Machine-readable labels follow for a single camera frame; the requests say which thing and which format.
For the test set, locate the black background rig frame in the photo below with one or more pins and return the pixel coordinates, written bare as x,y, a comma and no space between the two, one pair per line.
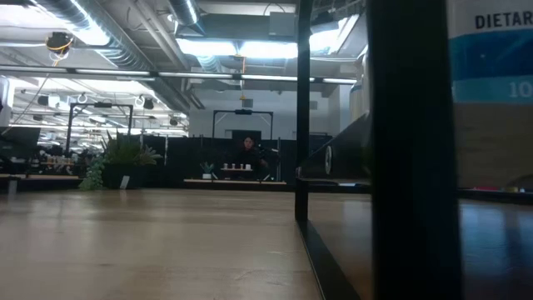
243,111
100,105

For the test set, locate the black aluminium table frame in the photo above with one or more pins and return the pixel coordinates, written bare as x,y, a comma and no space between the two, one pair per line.
233,188

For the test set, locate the white light bar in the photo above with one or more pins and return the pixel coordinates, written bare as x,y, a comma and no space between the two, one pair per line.
112,72

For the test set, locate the small plant in white pot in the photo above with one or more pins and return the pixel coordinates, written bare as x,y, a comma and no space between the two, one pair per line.
207,168

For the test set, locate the grey ceiling box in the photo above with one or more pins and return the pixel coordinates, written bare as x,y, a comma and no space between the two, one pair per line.
283,25

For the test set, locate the black background partition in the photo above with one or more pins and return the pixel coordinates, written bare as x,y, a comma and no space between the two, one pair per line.
187,154

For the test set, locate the person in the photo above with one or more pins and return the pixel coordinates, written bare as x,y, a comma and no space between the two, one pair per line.
249,146

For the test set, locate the small grey hanging box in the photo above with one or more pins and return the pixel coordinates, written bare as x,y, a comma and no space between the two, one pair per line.
247,103

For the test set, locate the white bottle tablet size label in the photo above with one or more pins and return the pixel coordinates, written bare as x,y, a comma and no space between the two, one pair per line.
491,54

